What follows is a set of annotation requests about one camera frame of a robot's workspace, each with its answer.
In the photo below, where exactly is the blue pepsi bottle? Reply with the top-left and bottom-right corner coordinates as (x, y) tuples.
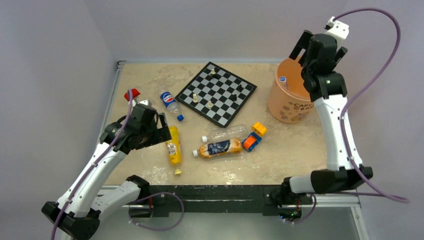
(160, 91), (184, 122)

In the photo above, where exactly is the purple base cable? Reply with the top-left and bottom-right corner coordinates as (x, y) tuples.
(128, 192), (185, 232)
(281, 197), (317, 225)

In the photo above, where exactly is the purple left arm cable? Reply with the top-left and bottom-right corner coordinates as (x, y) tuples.
(50, 88), (134, 240)

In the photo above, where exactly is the yellow juice bottle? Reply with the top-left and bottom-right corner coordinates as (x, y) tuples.
(166, 126), (182, 176)

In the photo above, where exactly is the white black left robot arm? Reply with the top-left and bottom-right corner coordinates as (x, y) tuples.
(41, 103), (172, 240)

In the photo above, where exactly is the clear bottle white blue label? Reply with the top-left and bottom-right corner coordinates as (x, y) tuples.
(278, 76), (290, 91)

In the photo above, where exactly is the red toy block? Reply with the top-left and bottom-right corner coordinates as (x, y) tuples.
(124, 88), (140, 102)

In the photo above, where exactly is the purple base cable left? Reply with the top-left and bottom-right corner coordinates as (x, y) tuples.
(128, 192), (185, 232)

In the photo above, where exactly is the orange drink bottle blue label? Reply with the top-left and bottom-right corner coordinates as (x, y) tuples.
(192, 138), (242, 159)

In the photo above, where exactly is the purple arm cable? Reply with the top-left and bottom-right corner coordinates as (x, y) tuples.
(332, 7), (410, 204)
(50, 88), (134, 240)

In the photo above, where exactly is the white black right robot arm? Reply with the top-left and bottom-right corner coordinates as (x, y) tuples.
(280, 30), (374, 204)

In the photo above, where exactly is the black chess piece middle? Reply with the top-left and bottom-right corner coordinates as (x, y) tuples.
(229, 94), (237, 102)

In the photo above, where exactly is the orange plastic bin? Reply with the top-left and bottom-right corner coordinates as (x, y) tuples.
(267, 57), (316, 124)

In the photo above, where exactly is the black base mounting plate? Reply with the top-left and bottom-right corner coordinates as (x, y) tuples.
(134, 184), (314, 218)

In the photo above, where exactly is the orange blue toy car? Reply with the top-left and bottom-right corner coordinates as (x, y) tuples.
(241, 132), (262, 152)

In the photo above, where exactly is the aluminium table frame rail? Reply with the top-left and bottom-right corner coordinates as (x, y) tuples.
(98, 60), (127, 136)

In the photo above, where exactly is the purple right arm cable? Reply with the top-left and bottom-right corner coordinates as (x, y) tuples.
(332, 7), (410, 204)

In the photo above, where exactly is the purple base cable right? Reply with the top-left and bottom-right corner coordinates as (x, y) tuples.
(281, 197), (317, 225)

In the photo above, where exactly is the clear empty plastic bottle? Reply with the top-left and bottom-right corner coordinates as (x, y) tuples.
(201, 124), (247, 143)

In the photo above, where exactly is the black white chessboard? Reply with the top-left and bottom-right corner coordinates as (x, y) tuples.
(175, 62), (257, 128)

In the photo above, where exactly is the yellow toy block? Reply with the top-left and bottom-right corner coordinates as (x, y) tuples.
(251, 122), (268, 138)

